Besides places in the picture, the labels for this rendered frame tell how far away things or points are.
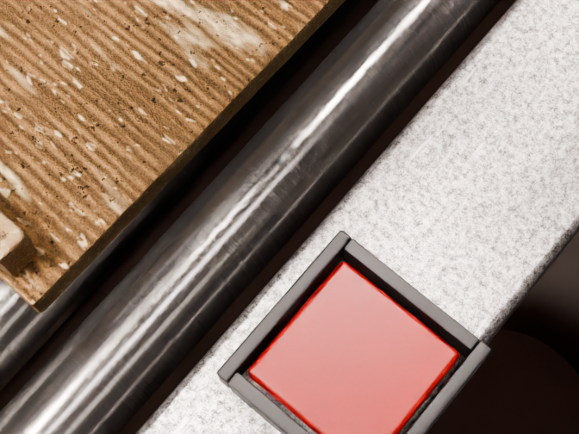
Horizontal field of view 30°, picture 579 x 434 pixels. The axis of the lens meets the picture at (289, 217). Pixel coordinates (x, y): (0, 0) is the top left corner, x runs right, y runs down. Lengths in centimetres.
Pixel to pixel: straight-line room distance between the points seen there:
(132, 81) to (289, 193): 8
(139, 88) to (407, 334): 15
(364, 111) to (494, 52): 6
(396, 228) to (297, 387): 8
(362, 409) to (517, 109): 15
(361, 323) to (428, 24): 14
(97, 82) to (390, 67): 13
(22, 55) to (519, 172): 21
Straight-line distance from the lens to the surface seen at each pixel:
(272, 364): 42
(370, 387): 42
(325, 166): 46
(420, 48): 48
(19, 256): 42
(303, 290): 43
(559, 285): 121
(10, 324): 45
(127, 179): 44
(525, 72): 49
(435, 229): 45
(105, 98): 46
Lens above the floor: 134
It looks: 72 degrees down
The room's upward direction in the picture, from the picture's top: 3 degrees counter-clockwise
